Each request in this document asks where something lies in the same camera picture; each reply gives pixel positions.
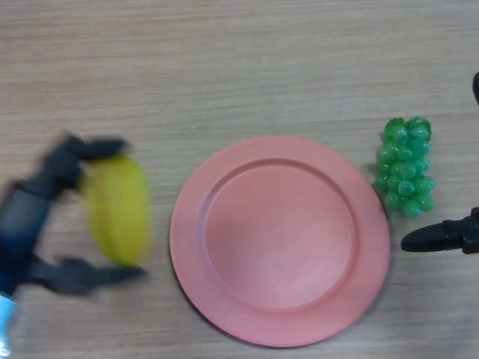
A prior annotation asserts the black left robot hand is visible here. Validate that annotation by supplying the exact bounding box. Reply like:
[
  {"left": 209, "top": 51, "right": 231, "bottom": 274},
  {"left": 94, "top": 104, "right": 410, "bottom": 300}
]
[{"left": 0, "top": 130, "right": 147, "bottom": 296}]

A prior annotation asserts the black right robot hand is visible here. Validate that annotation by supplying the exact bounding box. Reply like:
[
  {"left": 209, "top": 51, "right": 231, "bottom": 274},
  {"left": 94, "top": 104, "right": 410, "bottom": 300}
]
[{"left": 400, "top": 73, "right": 479, "bottom": 255}]

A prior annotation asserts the yellow starfruit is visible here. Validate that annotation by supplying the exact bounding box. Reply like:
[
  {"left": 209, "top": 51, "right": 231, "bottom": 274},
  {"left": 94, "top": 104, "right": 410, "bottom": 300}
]
[{"left": 82, "top": 155, "right": 153, "bottom": 267}]

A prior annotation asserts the pink round plate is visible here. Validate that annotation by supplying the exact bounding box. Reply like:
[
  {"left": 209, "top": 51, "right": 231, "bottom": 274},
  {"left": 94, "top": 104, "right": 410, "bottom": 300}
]
[{"left": 169, "top": 135, "right": 391, "bottom": 348}]

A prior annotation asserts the green grape bunch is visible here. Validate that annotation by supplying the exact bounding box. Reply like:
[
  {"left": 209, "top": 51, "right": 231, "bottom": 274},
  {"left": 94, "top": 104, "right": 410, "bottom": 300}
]
[{"left": 373, "top": 117, "right": 435, "bottom": 218}]

